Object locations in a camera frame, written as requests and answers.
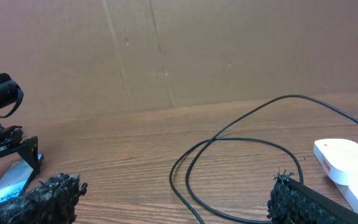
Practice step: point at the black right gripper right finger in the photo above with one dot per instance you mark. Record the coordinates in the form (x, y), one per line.
(293, 202)

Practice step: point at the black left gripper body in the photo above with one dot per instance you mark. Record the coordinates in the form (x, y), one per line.
(12, 141)

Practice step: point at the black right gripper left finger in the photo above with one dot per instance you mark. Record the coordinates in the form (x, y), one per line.
(52, 202)

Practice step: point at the Samsung Galaxy smartphone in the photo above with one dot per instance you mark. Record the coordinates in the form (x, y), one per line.
(15, 181)

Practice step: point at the white power strip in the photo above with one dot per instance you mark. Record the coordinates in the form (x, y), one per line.
(339, 160)

